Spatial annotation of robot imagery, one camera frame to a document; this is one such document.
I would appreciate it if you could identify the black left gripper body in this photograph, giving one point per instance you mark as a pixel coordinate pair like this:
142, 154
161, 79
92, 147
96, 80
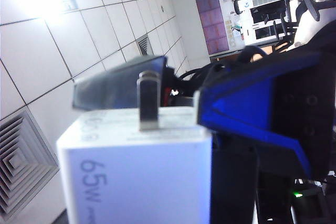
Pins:
333, 90

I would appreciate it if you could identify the white 65W charger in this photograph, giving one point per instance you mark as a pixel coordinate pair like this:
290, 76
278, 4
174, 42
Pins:
131, 176

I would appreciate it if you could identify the purple wall panel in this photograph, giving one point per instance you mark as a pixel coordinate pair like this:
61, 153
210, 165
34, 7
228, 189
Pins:
212, 24

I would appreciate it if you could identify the small square ceiling vent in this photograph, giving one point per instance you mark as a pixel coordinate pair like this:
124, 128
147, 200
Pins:
144, 45

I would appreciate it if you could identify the large square ceiling vent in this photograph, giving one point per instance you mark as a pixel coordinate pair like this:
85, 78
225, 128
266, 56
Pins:
21, 166

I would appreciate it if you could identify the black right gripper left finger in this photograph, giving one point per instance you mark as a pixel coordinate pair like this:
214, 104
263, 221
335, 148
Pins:
61, 219

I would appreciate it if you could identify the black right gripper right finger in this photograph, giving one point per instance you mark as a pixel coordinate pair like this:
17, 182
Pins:
233, 187

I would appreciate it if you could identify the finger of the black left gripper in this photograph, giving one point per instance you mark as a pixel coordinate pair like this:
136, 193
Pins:
110, 90
236, 103

